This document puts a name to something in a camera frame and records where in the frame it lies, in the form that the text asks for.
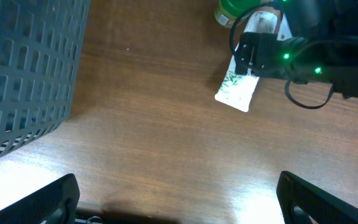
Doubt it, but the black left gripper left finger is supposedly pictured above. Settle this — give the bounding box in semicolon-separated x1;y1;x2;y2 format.
0;174;80;224

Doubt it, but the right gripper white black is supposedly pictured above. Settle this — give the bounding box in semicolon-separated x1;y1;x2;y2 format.
234;32;333;83

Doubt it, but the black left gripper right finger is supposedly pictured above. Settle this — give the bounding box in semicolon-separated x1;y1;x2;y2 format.
276;170;358;223

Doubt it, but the white tube with tan cap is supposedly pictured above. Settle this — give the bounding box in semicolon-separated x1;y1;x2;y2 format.
215;11;293;112

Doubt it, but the green lidded jar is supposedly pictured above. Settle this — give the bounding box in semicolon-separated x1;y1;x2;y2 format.
214;0;260;28

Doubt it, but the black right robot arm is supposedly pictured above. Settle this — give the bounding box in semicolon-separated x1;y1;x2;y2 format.
229;0;358;107

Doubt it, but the dark grey plastic basket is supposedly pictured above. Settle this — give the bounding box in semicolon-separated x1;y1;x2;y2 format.
0;0;91;157

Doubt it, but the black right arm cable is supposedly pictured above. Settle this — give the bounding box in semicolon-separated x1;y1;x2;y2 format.
228;1;335;110

